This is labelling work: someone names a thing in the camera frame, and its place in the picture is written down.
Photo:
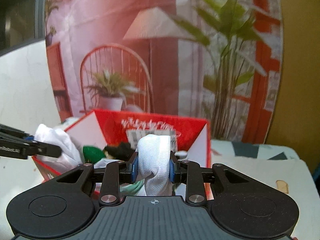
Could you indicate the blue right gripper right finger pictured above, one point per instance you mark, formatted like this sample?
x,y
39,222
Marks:
x,y
172,169

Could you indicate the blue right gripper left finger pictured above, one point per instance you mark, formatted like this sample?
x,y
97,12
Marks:
x,y
134,171

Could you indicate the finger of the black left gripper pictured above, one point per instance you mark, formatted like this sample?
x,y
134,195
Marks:
x,y
20,145

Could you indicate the black and white glove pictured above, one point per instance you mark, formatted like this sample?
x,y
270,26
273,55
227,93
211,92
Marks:
x,y
121,152

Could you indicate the green sachet with tassel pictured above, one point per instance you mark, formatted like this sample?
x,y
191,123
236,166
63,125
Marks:
x,y
92,154

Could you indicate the printed living room backdrop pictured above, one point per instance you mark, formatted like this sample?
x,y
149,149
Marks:
x,y
214,59

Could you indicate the red strawberry cardboard box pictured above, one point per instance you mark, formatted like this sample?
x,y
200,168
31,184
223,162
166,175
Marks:
x,y
101,127

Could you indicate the white patterned table cloth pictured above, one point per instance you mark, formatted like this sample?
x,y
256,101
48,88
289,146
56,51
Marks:
x,y
19,175

